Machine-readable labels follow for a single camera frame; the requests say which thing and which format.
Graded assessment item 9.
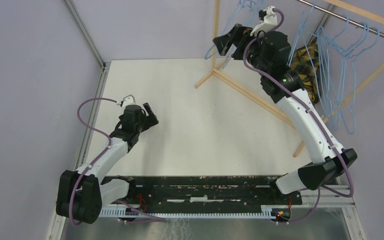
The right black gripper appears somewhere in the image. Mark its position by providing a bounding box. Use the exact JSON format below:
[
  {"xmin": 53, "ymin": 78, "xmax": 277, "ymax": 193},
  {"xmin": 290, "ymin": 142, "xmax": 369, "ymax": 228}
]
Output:
[{"xmin": 214, "ymin": 23, "xmax": 270, "ymax": 76}]

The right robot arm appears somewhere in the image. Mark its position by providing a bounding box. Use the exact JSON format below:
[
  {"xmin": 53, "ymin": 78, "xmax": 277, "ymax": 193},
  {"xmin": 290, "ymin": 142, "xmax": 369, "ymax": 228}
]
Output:
[{"xmin": 212, "ymin": 24, "xmax": 358, "ymax": 204}]

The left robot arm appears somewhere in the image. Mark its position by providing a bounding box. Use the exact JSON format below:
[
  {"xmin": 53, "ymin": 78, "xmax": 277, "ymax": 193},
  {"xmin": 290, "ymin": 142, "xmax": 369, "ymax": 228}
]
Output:
[{"xmin": 55, "ymin": 98, "xmax": 159, "ymax": 225}]

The yellow plaid shirt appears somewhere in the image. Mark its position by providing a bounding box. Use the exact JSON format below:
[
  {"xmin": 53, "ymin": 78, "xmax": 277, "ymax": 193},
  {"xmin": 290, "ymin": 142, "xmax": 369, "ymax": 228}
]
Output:
[{"xmin": 290, "ymin": 43, "xmax": 320, "ymax": 104}]

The metal rack rod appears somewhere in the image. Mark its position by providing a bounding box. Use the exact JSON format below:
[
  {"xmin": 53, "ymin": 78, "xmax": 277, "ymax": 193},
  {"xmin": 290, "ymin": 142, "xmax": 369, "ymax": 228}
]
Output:
[{"xmin": 296, "ymin": 0, "xmax": 384, "ymax": 39}]

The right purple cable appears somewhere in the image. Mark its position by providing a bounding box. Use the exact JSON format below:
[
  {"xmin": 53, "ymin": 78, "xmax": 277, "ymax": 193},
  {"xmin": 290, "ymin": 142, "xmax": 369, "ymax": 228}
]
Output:
[{"xmin": 242, "ymin": 8, "xmax": 355, "ymax": 224}]

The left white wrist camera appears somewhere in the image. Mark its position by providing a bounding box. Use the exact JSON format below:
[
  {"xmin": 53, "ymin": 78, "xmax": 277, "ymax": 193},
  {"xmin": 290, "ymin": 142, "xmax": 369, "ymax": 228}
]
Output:
[{"xmin": 117, "ymin": 94, "xmax": 136, "ymax": 107}]

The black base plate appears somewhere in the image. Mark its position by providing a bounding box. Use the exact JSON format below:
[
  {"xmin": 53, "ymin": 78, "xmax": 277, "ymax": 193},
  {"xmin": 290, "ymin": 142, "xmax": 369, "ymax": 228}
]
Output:
[{"xmin": 100, "ymin": 175, "xmax": 303, "ymax": 221}]

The wooden clothes rack frame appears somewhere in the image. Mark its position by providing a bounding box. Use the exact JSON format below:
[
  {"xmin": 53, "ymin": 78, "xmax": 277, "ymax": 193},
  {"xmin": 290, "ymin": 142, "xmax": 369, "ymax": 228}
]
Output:
[{"xmin": 194, "ymin": 0, "xmax": 384, "ymax": 158}]

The white cable duct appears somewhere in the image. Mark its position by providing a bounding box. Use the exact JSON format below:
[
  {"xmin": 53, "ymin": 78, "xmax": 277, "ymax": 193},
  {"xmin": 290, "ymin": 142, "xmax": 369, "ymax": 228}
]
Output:
[{"xmin": 97, "ymin": 204, "xmax": 292, "ymax": 220}]

